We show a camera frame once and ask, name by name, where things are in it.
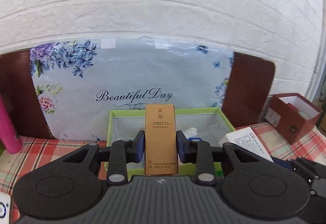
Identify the golden brown cosmetic box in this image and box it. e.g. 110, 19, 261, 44
144, 104, 178, 175

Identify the white orange long box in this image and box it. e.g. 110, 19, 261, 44
219, 127, 273, 162

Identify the white and pink glove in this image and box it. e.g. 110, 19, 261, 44
182, 127, 198, 140

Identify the light green storage box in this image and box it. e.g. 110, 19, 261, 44
103, 107, 237, 180

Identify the brown cardboard box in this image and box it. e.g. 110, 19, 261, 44
265, 93, 322, 144

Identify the floral Beautiful Day pillow bag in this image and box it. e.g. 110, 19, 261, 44
30, 38, 234, 141

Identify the plaid bed sheet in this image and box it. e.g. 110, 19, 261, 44
0, 121, 326, 223

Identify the pink thermos bottle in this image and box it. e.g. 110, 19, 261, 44
0, 99, 23, 154

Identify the white phone device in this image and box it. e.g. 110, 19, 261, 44
0, 192, 12, 224

